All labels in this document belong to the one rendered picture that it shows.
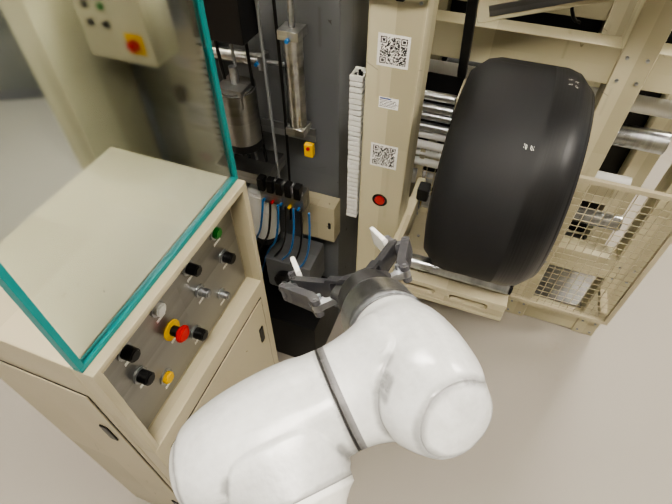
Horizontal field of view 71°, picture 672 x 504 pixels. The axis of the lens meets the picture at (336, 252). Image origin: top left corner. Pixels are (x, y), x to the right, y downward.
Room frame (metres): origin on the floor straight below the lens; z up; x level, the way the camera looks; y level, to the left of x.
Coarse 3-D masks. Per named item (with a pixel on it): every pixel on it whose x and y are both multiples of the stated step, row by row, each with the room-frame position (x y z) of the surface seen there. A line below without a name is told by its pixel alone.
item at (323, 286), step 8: (296, 280) 0.41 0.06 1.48; (304, 280) 0.41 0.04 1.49; (312, 280) 0.41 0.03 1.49; (320, 280) 0.40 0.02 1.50; (328, 280) 0.39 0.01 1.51; (336, 280) 0.39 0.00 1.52; (344, 280) 0.38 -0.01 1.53; (304, 288) 0.40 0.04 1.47; (312, 288) 0.40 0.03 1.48; (320, 288) 0.39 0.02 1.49; (328, 288) 0.39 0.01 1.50; (328, 296) 0.38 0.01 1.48
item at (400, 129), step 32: (384, 0) 1.06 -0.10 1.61; (416, 0) 1.03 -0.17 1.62; (384, 32) 1.05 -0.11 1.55; (416, 32) 1.03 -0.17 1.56; (416, 64) 1.03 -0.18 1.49; (384, 96) 1.05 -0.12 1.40; (416, 96) 1.03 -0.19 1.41; (384, 128) 1.05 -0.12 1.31; (416, 128) 1.09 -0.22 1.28; (384, 192) 1.04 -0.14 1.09; (384, 224) 1.04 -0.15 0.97
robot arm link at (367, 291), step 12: (360, 288) 0.32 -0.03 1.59; (372, 288) 0.31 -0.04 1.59; (384, 288) 0.31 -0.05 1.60; (396, 288) 0.31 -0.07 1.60; (348, 300) 0.31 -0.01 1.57; (360, 300) 0.30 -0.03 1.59; (372, 300) 0.29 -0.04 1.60; (348, 312) 0.30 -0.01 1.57; (360, 312) 0.28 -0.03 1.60; (348, 324) 0.28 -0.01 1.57
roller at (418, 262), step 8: (416, 256) 0.94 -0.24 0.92; (424, 256) 0.95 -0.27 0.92; (416, 264) 0.92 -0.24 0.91; (424, 264) 0.92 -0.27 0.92; (432, 264) 0.91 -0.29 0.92; (432, 272) 0.90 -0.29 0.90; (440, 272) 0.89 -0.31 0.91; (448, 272) 0.89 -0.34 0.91; (456, 280) 0.88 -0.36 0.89; (464, 280) 0.87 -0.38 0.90; (472, 280) 0.86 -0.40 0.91; (480, 280) 0.86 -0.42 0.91; (488, 288) 0.84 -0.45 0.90; (496, 288) 0.84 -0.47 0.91; (504, 288) 0.83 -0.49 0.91; (512, 288) 0.83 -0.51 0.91
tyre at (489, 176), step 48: (480, 96) 0.96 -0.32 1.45; (528, 96) 0.94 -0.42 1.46; (576, 96) 0.94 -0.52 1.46; (480, 144) 0.86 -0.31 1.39; (576, 144) 0.83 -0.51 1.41; (432, 192) 0.87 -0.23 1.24; (480, 192) 0.79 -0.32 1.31; (528, 192) 0.77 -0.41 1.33; (432, 240) 0.81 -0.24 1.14; (480, 240) 0.75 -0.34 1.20; (528, 240) 0.72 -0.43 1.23
